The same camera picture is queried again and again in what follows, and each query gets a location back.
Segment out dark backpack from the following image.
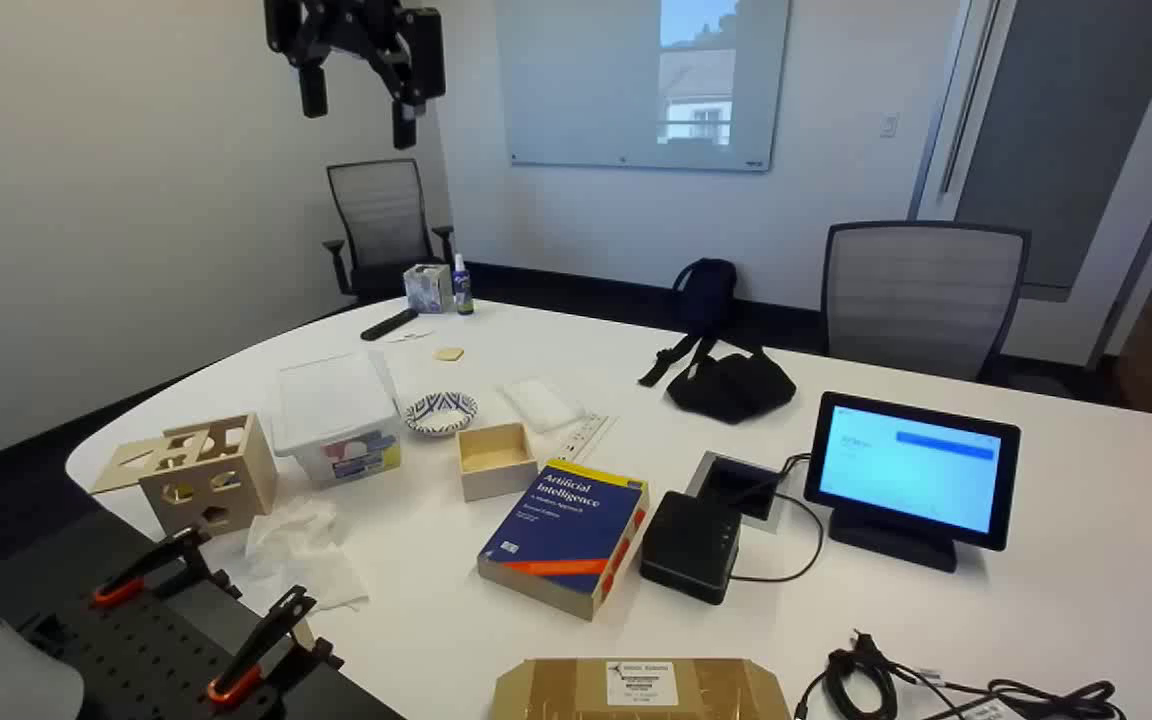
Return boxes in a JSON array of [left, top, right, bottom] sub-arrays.
[[674, 256, 743, 338]]

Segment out black power adapter cable bundle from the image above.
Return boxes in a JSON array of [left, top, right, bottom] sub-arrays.
[[791, 627, 906, 720]]

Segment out wooden shape sorter box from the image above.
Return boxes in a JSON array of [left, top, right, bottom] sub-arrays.
[[94, 409, 280, 541]]

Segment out crumpled clear plastic bag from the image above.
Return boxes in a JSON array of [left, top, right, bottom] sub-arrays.
[[210, 494, 374, 618]]

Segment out black bag with strap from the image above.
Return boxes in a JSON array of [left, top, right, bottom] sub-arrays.
[[635, 328, 799, 429]]

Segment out cardboard box with label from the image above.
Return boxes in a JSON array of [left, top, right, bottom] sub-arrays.
[[487, 654, 791, 720]]

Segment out small open wooden box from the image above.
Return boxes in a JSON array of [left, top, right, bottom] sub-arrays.
[[457, 421, 545, 504]]

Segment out black remote control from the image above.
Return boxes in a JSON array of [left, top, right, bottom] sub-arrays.
[[356, 305, 423, 346]]

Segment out clear plastic lidded container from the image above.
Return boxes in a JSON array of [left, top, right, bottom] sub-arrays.
[[265, 348, 407, 494]]

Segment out thin black loose cable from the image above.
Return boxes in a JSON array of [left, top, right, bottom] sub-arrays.
[[893, 668, 1129, 720]]

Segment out black tablet cable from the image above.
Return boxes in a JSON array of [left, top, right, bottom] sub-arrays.
[[728, 454, 828, 587]]

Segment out blue Artificial Intelligence book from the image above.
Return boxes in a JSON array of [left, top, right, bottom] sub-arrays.
[[472, 455, 653, 625]]

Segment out table power socket plate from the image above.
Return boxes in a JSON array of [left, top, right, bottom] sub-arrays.
[[685, 449, 787, 529]]

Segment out grey glass door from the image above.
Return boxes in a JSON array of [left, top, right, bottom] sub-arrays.
[[912, 0, 1152, 373]]

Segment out black clamp orange handle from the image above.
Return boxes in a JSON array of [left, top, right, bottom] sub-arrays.
[[87, 520, 240, 618], [199, 582, 347, 712]]

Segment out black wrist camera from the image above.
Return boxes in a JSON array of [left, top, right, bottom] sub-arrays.
[[397, 6, 447, 106]]

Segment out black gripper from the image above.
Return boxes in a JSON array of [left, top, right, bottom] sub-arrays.
[[265, 0, 420, 153]]

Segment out glass wall whiteboard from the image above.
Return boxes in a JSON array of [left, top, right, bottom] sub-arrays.
[[492, 0, 796, 176]]

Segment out small spray bottle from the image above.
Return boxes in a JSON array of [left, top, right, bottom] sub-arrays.
[[447, 251, 475, 322]]

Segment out small clear paper sheet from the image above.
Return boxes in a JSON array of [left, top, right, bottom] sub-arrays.
[[558, 409, 616, 464]]

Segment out tissue box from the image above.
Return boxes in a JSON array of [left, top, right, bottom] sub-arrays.
[[402, 261, 457, 317]]

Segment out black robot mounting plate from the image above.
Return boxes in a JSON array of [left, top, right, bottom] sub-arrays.
[[12, 534, 407, 720]]

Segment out black box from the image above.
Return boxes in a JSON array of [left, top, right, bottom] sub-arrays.
[[635, 489, 748, 608]]

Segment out black mesh armchair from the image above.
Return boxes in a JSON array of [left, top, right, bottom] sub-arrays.
[[322, 155, 457, 305]]

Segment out black office chair back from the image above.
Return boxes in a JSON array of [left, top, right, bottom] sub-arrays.
[[816, 215, 1034, 384]]

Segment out white coiled cable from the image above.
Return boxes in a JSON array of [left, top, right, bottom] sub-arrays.
[[402, 388, 483, 446]]

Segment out black tablet on stand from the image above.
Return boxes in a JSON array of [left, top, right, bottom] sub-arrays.
[[799, 388, 1025, 578]]

